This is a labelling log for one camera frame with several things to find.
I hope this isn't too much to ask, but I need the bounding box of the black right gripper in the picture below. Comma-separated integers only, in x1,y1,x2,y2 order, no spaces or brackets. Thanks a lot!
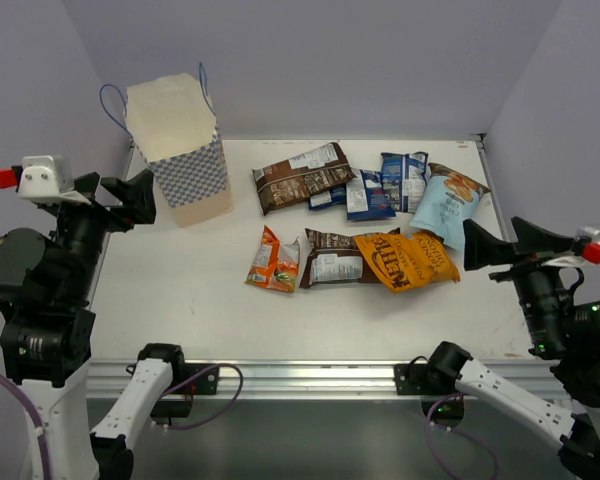
464,214,579,353

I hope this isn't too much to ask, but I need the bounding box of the blue white snack packet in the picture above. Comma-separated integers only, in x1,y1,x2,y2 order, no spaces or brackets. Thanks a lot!
308,185,346,210

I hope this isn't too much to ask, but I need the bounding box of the aluminium front rail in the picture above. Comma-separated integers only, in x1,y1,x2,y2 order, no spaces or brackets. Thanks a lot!
87,357,574,401

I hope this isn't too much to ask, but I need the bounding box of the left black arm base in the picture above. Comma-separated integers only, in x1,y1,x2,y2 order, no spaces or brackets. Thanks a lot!
150,363,220,425

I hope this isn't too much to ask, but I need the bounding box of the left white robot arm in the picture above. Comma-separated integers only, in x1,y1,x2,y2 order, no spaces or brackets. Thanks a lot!
0,170,188,479

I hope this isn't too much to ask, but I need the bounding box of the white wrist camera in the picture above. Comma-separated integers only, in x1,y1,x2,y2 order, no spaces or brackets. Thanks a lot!
18,155,91,205
543,226,600,268

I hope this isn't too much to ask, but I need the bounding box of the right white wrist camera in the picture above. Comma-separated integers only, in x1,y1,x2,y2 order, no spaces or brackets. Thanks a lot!
543,226,600,268

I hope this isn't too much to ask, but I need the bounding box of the orange snack packet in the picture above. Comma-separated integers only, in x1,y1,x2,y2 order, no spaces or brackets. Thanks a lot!
354,231,460,294

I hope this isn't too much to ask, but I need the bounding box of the checkered blue paper bag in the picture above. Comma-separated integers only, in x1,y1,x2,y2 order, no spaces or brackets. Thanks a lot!
115,63,233,227

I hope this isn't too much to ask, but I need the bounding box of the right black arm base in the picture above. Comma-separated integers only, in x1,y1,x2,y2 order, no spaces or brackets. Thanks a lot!
393,355,465,428

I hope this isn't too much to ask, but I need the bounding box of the light blue snack packet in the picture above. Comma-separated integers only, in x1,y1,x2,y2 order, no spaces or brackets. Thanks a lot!
410,163,491,251

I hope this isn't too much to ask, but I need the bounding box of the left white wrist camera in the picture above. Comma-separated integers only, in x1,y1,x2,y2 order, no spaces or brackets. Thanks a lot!
18,155,91,205

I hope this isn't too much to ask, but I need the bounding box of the small orange white packet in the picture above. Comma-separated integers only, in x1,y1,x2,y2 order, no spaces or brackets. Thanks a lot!
245,226,300,293

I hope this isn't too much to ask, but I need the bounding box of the dark brown kettle chips bag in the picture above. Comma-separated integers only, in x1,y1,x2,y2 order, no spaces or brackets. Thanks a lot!
300,228,380,289

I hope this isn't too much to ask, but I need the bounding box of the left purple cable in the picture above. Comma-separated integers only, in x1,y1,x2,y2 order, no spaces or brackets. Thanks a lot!
0,174,54,480

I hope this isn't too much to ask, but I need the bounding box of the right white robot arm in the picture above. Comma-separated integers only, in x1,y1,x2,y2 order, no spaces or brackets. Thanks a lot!
424,217,600,479

